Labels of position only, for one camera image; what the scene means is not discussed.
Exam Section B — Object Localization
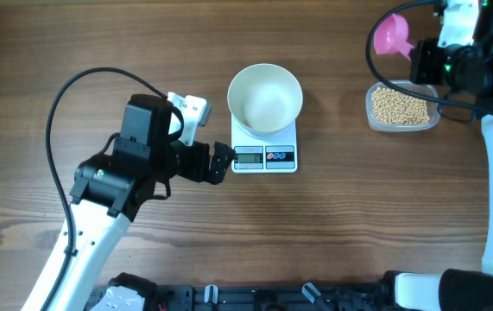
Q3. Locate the pink plastic measuring scoop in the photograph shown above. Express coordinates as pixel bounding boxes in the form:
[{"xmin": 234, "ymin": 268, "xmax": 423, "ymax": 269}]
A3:
[{"xmin": 373, "ymin": 14, "xmax": 414, "ymax": 60}]

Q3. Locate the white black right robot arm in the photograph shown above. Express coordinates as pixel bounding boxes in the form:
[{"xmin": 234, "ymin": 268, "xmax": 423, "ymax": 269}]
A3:
[{"xmin": 380, "ymin": 1, "xmax": 493, "ymax": 310}]

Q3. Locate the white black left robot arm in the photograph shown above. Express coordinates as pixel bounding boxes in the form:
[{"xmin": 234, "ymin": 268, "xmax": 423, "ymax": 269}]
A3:
[{"xmin": 23, "ymin": 92, "xmax": 235, "ymax": 310}]

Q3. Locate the white digital kitchen scale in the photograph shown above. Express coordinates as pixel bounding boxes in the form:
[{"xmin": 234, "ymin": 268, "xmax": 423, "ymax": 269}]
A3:
[{"xmin": 231, "ymin": 117, "xmax": 298, "ymax": 174}]

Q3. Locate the white bowl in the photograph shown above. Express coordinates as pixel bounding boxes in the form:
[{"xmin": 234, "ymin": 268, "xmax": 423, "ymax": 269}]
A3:
[{"xmin": 227, "ymin": 63, "xmax": 304, "ymax": 136}]

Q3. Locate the pile of soybeans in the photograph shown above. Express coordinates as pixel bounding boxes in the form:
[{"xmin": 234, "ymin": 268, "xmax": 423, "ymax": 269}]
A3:
[{"xmin": 371, "ymin": 87, "xmax": 430, "ymax": 125}]

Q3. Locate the clear plastic bean container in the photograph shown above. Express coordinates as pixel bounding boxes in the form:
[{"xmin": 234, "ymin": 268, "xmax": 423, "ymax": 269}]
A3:
[{"xmin": 366, "ymin": 82, "xmax": 440, "ymax": 132}]

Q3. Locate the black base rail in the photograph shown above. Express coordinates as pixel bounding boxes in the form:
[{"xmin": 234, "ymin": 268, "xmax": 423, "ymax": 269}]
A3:
[{"xmin": 85, "ymin": 282, "xmax": 394, "ymax": 311}]

